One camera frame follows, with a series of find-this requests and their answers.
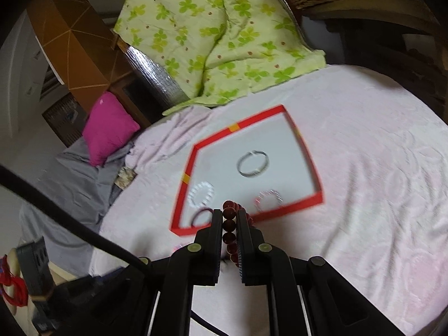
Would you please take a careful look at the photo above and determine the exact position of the magenta pillow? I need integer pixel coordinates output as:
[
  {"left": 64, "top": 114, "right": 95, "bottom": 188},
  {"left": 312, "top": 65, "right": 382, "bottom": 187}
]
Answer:
[{"left": 82, "top": 92, "right": 141, "bottom": 167}]

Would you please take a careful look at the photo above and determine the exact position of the wooden chair frame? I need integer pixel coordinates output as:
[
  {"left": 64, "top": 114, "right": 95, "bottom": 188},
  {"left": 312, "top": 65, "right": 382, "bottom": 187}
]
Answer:
[{"left": 108, "top": 38, "right": 152, "bottom": 127}]

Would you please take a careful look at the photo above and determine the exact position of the dark wooden cabinet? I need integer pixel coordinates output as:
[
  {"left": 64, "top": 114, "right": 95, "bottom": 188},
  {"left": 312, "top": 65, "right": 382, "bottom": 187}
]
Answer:
[{"left": 42, "top": 94, "right": 88, "bottom": 148}]

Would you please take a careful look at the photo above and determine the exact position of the clear pink bead bracelet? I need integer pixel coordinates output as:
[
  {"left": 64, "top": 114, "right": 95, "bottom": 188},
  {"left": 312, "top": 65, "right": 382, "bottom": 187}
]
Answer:
[{"left": 255, "top": 189, "right": 283, "bottom": 212}]

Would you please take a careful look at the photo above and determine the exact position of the dark maroon ring bracelet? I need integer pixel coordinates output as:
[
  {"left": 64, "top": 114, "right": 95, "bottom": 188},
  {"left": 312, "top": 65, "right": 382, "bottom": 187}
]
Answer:
[{"left": 191, "top": 207, "right": 214, "bottom": 227}]

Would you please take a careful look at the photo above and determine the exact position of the red shallow box tray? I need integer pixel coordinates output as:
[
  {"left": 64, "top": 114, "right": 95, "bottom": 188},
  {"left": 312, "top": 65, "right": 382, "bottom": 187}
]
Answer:
[{"left": 170, "top": 104, "right": 324, "bottom": 236}]

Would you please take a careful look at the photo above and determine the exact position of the brown cabinet with orange lines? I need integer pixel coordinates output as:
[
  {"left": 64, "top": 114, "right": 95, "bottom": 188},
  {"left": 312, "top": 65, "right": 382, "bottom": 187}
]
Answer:
[{"left": 26, "top": 0, "right": 135, "bottom": 93}]

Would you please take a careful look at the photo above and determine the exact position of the small patterned cloth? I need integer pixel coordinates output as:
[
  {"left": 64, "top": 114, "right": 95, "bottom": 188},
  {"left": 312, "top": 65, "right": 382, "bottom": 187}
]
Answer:
[{"left": 114, "top": 167, "right": 137, "bottom": 190}]

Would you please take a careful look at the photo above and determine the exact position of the grey sheet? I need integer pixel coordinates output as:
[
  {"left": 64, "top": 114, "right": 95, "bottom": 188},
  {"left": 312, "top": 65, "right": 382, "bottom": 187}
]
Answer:
[{"left": 19, "top": 136, "right": 137, "bottom": 277}]

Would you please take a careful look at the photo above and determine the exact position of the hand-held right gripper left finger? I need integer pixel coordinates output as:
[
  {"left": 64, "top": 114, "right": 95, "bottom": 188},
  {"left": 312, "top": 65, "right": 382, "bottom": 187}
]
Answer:
[{"left": 136, "top": 209, "right": 223, "bottom": 336}]

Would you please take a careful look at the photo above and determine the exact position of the pale pink blanket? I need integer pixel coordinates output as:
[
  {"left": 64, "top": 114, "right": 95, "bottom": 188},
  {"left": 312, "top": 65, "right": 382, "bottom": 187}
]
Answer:
[{"left": 91, "top": 64, "right": 448, "bottom": 336}]

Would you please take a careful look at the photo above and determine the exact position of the green floral quilt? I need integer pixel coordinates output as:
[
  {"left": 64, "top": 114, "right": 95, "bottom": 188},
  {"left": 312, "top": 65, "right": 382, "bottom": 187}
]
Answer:
[{"left": 114, "top": 0, "right": 326, "bottom": 117}]

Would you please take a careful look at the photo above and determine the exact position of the black cable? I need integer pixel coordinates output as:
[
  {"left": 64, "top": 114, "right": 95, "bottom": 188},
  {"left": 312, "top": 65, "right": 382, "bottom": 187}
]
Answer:
[{"left": 0, "top": 164, "right": 151, "bottom": 270}]

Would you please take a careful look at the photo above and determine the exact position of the white bead bracelet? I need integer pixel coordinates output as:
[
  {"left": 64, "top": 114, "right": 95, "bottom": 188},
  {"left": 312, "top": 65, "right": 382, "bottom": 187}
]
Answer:
[{"left": 188, "top": 181, "right": 215, "bottom": 207}]

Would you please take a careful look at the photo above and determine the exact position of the wooden bench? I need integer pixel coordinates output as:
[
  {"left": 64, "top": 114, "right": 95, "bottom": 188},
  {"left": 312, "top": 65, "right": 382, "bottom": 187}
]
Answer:
[{"left": 301, "top": 0, "right": 448, "bottom": 123}]

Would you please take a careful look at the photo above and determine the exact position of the black boxy device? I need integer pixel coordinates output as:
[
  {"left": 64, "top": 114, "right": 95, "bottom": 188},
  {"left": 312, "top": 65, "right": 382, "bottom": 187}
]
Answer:
[{"left": 16, "top": 236, "right": 57, "bottom": 302}]

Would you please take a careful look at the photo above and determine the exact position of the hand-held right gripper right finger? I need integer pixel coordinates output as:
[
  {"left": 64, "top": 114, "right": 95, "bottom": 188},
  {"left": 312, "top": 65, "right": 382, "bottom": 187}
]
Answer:
[{"left": 237, "top": 209, "right": 408, "bottom": 336}]

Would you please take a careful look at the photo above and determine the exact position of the dark red bead bracelet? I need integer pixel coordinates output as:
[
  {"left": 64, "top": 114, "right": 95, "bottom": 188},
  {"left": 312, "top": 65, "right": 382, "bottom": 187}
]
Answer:
[{"left": 221, "top": 200, "right": 253, "bottom": 265}]

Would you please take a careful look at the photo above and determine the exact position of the silver bangle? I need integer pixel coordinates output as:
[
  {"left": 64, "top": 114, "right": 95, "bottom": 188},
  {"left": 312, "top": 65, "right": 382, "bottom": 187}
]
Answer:
[{"left": 237, "top": 150, "right": 269, "bottom": 178}]

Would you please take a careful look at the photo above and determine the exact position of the red cord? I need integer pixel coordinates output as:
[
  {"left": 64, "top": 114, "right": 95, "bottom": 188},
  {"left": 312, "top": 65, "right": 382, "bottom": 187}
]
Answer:
[{"left": 0, "top": 255, "right": 29, "bottom": 309}]

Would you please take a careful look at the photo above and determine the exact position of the silver foil board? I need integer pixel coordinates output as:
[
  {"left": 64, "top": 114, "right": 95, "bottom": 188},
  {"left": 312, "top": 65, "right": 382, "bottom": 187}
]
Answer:
[{"left": 121, "top": 42, "right": 186, "bottom": 107}]

